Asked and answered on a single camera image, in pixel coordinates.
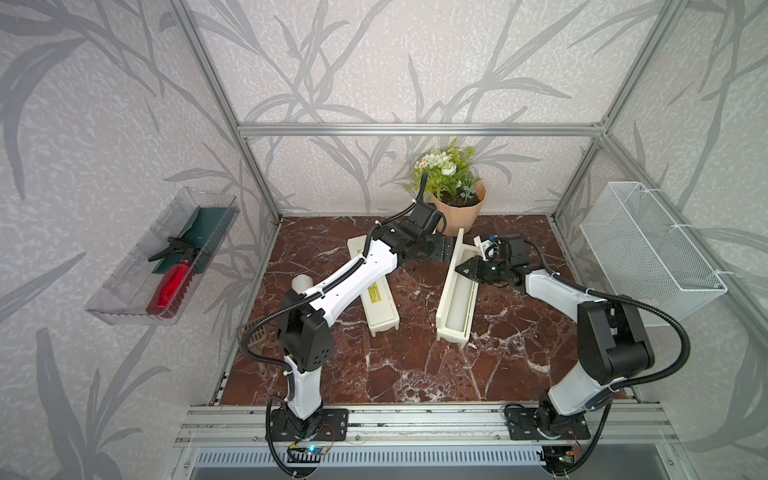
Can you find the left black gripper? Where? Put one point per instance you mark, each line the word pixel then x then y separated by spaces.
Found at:
pixel 444 250

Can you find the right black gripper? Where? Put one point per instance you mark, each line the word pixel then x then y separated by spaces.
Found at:
pixel 474 268

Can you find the white wrap dispenser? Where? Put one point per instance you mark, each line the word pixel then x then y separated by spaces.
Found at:
pixel 455 311
pixel 379 307

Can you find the plastic wrap roll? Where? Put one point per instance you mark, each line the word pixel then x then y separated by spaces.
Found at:
pixel 301 283

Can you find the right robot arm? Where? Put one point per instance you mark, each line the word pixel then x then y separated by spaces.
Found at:
pixel 614 349

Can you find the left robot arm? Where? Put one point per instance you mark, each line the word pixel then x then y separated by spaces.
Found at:
pixel 304 320

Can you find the potted green plant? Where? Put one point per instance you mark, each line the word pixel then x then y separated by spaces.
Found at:
pixel 452 185

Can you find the brown plastic scoop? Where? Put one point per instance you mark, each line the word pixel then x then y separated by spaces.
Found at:
pixel 259 343

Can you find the red spray bottle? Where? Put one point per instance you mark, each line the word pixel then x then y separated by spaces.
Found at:
pixel 168 297

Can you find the white wire mesh basket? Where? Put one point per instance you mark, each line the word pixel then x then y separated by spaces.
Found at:
pixel 645 254

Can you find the clear plastic wall tray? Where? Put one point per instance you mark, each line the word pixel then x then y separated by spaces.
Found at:
pixel 158 277

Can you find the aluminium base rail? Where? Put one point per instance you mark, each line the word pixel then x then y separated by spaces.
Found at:
pixel 473 423

